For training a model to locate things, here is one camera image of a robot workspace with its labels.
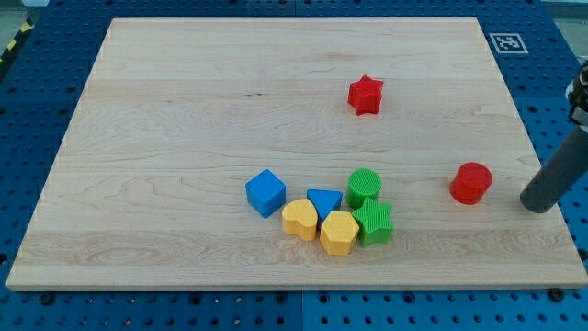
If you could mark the red cylinder block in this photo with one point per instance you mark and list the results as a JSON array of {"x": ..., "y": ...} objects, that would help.
[{"x": 470, "y": 183}]

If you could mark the robot arm end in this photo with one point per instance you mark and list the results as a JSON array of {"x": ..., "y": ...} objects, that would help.
[{"x": 576, "y": 93}]

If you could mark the green star block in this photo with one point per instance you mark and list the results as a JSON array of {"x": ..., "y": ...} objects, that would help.
[{"x": 374, "y": 221}]

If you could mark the red star block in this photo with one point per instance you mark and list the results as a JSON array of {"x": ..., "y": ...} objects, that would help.
[{"x": 365, "y": 95}]

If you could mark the wooden board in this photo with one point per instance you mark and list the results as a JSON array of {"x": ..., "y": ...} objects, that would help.
[{"x": 147, "y": 191}]

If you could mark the blue cube block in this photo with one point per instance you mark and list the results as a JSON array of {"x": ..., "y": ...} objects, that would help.
[{"x": 266, "y": 193}]

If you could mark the blue triangle block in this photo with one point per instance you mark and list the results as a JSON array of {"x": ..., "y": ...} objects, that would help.
[{"x": 325, "y": 201}]

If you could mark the yellow heart block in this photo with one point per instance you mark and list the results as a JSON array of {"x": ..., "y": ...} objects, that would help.
[{"x": 300, "y": 218}]

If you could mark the green cylinder block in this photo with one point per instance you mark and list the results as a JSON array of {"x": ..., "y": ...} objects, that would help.
[{"x": 362, "y": 183}]

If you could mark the yellow hexagon block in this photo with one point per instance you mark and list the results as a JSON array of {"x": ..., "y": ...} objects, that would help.
[{"x": 339, "y": 233}]

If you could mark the white fiducial marker tag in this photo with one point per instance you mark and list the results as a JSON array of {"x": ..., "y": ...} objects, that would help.
[{"x": 508, "y": 43}]

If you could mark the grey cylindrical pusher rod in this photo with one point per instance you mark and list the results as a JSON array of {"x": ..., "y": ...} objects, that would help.
[{"x": 566, "y": 166}]

